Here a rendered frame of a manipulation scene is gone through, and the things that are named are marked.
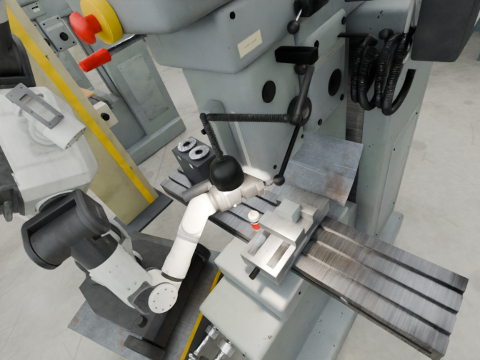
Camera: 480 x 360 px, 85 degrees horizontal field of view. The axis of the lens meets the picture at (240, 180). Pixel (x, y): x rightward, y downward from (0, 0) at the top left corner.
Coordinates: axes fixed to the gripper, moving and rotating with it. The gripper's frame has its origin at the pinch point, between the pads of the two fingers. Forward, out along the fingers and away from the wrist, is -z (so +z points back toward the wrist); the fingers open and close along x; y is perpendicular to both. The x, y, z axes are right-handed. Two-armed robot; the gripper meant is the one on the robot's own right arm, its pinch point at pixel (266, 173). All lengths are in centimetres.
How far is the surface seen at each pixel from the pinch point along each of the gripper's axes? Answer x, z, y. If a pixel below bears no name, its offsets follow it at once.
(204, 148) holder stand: 37.6, 11.3, 7.4
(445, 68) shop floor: 135, -288, 121
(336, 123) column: 11.1, -35.7, 4.5
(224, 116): -17.6, 10.7, -35.1
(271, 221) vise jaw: -5.6, 4.1, 16.4
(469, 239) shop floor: -19, -118, 122
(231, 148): -6.4, 9.0, -19.9
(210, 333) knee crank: -8, 46, 67
